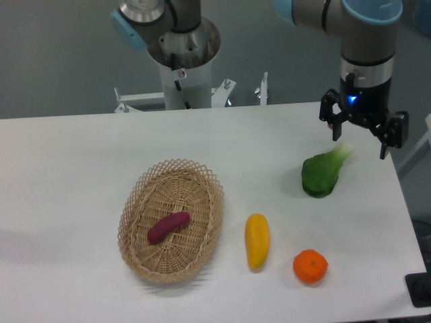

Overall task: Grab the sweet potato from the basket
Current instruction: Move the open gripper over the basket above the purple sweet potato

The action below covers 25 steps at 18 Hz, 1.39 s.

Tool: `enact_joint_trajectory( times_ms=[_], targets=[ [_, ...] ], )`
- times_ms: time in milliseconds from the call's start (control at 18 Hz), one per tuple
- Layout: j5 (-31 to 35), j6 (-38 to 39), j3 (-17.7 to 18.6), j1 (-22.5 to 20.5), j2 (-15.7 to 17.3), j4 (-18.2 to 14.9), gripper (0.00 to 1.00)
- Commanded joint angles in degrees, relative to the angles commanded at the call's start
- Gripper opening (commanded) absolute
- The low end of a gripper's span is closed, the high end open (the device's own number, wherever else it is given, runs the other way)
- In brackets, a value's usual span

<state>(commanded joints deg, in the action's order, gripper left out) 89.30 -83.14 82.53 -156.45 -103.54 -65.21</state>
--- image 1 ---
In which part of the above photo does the yellow corn cob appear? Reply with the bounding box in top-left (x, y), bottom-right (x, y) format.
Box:
top-left (244, 213), bottom-right (270, 272)

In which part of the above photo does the white frame at right edge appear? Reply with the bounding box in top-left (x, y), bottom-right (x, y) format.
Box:
top-left (397, 114), bottom-right (430, 180)

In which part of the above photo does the white metal clamp bracket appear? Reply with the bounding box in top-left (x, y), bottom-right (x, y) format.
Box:
top-left (113, 71), bottom-right (270, 113)

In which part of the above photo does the black cable on pedestal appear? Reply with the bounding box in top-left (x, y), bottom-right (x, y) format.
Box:
top-left (170, 53), bottom-right (193, 110)

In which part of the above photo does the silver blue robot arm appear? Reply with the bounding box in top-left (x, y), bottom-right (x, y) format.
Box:
top-left (110, 1), bottom-right (409, 158)

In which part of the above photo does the orange tangerine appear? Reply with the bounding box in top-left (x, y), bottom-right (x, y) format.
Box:
top-left (292, 249), bottom-right (329, 285)

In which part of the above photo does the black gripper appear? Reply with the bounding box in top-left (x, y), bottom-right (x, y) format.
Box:
top-left (319, 73), bottom-right (409, 159)

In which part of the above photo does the purple sweet potato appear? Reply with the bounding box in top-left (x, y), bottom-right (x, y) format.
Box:
top-left (147, 212), bottom-right (191, 244)

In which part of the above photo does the green bok choy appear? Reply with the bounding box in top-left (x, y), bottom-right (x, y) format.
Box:
top-left (301, 142), bottom-right (354, 199)

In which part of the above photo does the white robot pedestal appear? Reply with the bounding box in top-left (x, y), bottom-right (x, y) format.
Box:
top-left (146, 18), bottom-right (222, 110)

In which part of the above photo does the oval wicker basket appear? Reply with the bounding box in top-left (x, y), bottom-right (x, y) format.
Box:
top-left (118, 159), bottom-right (224, 283)

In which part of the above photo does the black device at table edge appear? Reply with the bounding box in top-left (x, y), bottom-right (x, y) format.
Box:
top-left (405, 273), bottom-right (430, 308)

